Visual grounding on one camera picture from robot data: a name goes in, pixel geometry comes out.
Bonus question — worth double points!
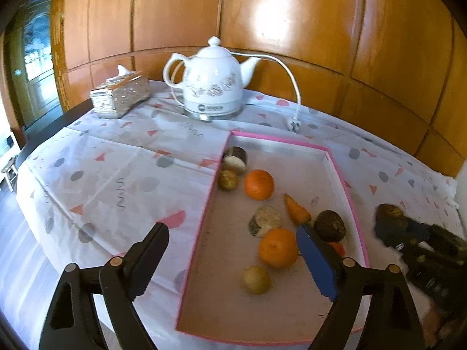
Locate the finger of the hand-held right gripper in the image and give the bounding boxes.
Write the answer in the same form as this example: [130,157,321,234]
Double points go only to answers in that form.
[374,217,431,243]

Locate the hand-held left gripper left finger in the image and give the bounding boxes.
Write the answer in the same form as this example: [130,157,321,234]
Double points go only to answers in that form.
[38,222,170,350]

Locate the pink-rimmed tray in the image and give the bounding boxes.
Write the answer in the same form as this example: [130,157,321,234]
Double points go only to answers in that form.
[175,130,370,347]

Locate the white kettle power cord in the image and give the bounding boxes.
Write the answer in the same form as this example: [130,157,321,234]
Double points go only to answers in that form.
[255,54,303,117]

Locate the orange mandarin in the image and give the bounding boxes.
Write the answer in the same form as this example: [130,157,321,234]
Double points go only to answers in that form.
[258,228,300,270]
[244,169,274,201]

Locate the white patterned tablecloth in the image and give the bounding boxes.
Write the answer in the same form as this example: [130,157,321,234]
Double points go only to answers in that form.
[16,78,462,350]

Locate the person's right hand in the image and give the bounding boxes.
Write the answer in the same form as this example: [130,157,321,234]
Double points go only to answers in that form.
[424,304,454,347]

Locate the glittery silver tissue box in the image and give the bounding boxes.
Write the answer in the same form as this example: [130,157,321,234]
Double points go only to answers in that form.
[89,65,151,119]

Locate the halved dark fruit pale face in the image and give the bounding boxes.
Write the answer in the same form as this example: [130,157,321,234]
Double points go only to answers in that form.
[221,146,249,176]
[249,205,283,239]

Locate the green glazed door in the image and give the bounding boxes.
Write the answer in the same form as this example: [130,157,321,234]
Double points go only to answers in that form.
[5,0,62,128]

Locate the small yellow-brown fruit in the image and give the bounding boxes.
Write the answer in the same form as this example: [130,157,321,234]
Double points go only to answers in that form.
[218,169,239,191]
[241,265,272,295]

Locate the white ceramic electric kettle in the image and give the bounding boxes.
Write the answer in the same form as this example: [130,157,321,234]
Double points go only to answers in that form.
[163,36,261,122]

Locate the small wooden stool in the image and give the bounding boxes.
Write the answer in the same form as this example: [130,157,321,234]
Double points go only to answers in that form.
[0,158,19,190]

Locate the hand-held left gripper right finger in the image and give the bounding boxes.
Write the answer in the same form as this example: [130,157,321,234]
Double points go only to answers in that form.
[295,223,427,350]

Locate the dark brown round fruit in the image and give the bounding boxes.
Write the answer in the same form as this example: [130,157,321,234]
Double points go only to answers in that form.
[376,204,405,223]
[314,209,346,243]

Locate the small orange carrot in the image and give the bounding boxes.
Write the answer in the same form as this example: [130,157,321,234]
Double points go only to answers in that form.
[285,194,312,225]

